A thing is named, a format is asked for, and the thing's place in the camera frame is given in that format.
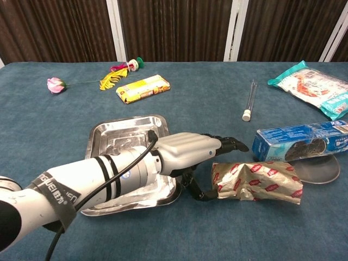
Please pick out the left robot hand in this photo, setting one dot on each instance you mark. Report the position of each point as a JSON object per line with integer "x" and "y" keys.
{"x": 185, "y": 149}

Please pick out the red white snack bag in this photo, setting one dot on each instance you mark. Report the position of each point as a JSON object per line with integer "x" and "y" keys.
{"x": 258, "y": 182}

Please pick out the blue cookie box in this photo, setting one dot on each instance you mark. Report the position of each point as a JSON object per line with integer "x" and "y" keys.
{"x": 285, "y": 141}

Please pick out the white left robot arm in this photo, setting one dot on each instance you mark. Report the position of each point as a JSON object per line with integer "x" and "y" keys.
{"x": 89, "y": 174}

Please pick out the rectangular stainless steel tray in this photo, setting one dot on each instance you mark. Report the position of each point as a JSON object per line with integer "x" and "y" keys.
{"x": 122, "y": 130}

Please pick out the glass tube with white cap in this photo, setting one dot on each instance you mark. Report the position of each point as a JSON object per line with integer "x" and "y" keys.
{"x": 247, "y": 115}

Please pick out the yellow snack bar package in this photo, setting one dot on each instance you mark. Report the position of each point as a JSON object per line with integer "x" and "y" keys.
{"x": 141, "y": 88}

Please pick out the teal tablecloth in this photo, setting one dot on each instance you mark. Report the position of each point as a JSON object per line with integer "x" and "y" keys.
{"x": 217, "y": 233}

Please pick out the colourful feather shuttlecock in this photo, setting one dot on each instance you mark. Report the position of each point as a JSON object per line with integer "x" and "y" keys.
{"x": 111, "y": 80}

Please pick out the brown pleated screen panel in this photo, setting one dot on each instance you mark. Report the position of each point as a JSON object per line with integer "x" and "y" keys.
{"x": 54, "y": 27}
{"x": 176, "y": 27}
{"x": 343, "y": 51}
{"x": 285, "y": 27}

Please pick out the round stainless steel plate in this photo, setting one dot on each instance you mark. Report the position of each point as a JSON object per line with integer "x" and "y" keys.
{"x": 318, "y": 171}

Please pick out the white and teal snack bag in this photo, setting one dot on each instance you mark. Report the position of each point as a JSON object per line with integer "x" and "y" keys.
{"x": 312, "y": 87}

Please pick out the pink artificial rose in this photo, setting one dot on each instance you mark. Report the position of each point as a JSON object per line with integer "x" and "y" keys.
{"x": 55, "y": 84}

